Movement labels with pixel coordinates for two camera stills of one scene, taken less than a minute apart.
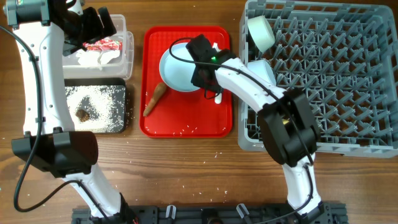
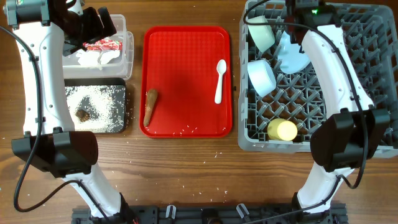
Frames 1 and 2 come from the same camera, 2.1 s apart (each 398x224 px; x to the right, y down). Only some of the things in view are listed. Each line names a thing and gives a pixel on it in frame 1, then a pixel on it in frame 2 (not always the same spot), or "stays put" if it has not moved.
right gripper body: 198,78 to 291,37
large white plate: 180,51 to 291,60
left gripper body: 86,27 stays put
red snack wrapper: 103,45 stays put
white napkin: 89,58 stays put
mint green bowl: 261,32 stays put
